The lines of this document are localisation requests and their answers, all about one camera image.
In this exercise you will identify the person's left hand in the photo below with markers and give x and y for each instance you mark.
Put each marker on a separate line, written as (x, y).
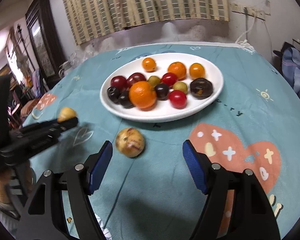
(5, 177)

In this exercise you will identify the red cherry tomato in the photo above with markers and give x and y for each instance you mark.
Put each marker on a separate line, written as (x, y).
(169, 79)
(177, 99)

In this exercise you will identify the dark purple passion fruit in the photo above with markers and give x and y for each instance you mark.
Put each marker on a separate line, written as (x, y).
(201, 88)

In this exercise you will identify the medium orange tangerine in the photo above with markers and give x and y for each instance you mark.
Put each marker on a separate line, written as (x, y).
(142, 95)

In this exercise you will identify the dark purple plum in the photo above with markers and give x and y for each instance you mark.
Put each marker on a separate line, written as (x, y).
(162, 91)

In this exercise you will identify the olive green small fruit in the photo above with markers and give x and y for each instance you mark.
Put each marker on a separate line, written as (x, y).
(154, 80)

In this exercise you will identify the small yellow-green fruit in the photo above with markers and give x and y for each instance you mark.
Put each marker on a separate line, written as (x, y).
(180, 86)

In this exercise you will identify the blue cloth pile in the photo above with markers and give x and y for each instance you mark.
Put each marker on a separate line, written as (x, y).
(291, 68)

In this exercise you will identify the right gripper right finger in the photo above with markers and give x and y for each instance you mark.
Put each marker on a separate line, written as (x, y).
(214, 181)

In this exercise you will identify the small glossy orange fruit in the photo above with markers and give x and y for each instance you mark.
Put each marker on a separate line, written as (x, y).
(196, 70)

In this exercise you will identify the yellow round fruit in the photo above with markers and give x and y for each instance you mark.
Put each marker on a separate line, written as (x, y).
(66, 113)

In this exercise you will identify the small orange tangerine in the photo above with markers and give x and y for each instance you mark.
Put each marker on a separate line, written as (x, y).
(178, 69)

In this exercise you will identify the white wall socket strip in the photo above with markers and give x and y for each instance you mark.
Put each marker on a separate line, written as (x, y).
(247, 10)

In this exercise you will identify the yellow speckled passion fruit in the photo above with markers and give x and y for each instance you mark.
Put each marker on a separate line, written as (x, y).
(130, 142)

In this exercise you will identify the small orange kumquat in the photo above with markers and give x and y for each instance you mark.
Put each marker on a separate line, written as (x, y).
(149, 64)

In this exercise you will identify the large red plum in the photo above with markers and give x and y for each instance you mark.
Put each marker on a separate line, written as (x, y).
(134, 78)

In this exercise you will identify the white oval plate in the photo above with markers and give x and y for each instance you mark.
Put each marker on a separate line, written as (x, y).
(162, 110)

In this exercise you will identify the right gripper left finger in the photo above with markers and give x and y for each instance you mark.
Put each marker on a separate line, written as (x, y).
(81, 181)

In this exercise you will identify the teal patterned tablecloth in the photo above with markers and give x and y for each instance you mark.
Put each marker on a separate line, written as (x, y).
(254, 123)

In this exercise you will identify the checkered beige curtain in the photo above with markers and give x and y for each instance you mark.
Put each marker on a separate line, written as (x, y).
(90, 19)

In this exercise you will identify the dark framed picture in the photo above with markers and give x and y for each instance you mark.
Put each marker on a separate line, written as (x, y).
(45, 41)

